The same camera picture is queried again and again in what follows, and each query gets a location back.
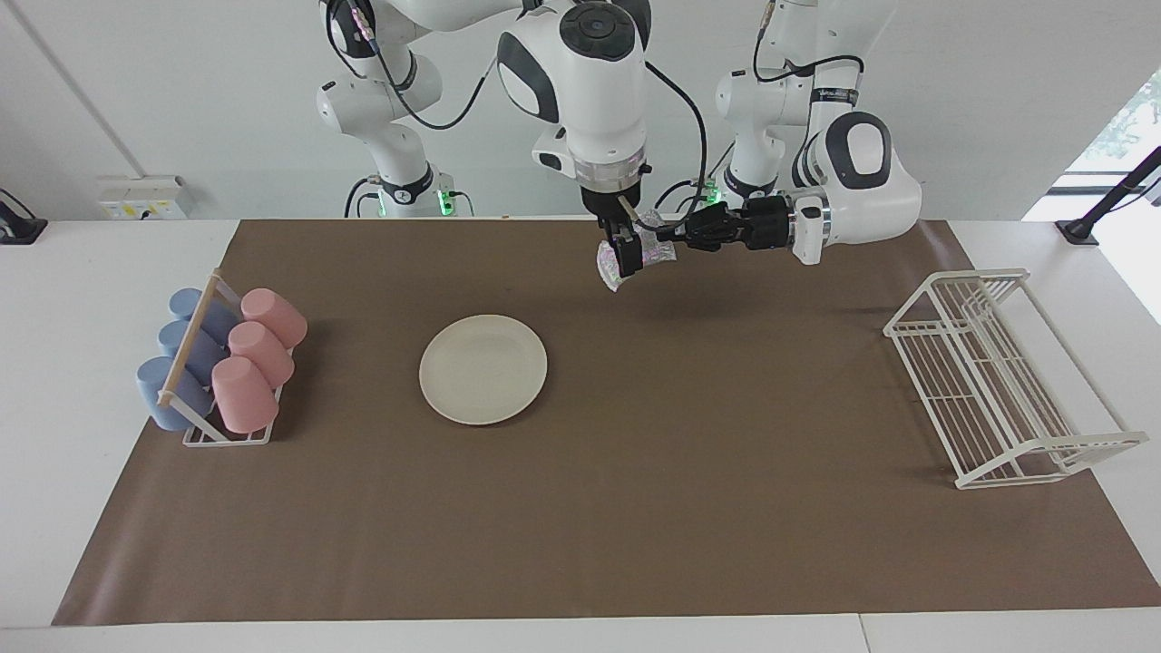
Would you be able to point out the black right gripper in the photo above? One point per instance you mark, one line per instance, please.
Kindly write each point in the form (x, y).
(609, 207)

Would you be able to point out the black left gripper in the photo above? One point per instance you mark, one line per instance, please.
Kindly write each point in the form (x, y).
(757, 227)

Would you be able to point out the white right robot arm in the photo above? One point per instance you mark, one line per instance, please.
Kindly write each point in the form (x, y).
(590, 100)

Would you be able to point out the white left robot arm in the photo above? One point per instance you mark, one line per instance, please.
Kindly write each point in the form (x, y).
(862, 181)

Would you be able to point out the cream round plate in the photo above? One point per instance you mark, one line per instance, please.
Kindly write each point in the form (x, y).
(483, 369)

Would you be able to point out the brown table mat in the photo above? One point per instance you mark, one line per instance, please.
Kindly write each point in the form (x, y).
(635, 508)

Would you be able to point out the pink plastic cup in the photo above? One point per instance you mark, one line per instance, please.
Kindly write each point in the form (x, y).
(245, 394)
(263, 354)
(277, 316)

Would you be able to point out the black stand with slanted pole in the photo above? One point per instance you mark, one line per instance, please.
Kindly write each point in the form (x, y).
(1079, 229)

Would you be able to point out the blue plastic cup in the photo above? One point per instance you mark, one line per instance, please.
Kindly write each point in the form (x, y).
(174, 337)
(154, 385)
(186, 304)

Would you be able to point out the cup rack with wooden bar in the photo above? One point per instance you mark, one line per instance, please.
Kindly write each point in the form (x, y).
(189, 337)

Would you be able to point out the white wall outlet box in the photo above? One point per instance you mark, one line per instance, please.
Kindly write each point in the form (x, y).
(141, 195)

